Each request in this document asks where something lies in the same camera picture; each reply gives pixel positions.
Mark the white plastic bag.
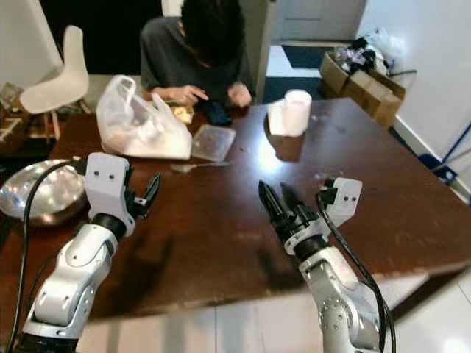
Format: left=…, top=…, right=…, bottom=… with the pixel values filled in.
left=96, top=74, right=192, bottom=161

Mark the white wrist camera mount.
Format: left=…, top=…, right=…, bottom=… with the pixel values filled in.
left=85, top=152, right=135, bottom=221
left=286, top=176, right=364, bottom=255

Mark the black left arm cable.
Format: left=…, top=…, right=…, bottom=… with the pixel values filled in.
left=6, top=157, right=89, bottom=353

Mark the cardboard box with clutter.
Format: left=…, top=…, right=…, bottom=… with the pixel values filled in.
left=319, top=35, right=409, bottom=132

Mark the clear plastic container lid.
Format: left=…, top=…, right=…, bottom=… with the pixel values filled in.
left=191, top=124, right=237, bottom=163

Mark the slim metal spoon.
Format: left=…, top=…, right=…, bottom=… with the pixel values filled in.
left=170, top=160, right=233, bottom=174

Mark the takeaway food container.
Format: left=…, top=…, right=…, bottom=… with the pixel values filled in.
left=171, top=103, right=196, bottom=124

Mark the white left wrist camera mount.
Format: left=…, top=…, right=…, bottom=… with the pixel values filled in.
left=85, top=152, right=135, bottom=221

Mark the white plastic chair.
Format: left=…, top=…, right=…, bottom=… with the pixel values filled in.
left=19, top=25, right=89, bottom=140

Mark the blue mop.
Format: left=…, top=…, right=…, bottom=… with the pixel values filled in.
left=417, top=121, right=471, bottom=186

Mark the dark door mat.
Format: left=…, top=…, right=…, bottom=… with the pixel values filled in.
left=280, top=44, right=333, bottom=70

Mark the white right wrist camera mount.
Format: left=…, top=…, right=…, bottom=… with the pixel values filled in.
left=286, top=176, right=364, bottom=255

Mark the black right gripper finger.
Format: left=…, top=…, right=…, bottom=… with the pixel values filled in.
left=278, top=183, right=307, bottom=214
left=258, top=179, right=291, bottom=224

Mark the person in grey shirt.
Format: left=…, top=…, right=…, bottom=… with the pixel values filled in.
left=140, top=0, right=255, bottom=111

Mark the shiny metal bowl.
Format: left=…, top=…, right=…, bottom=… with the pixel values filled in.
left=1, top=159, right=91, bottom=227

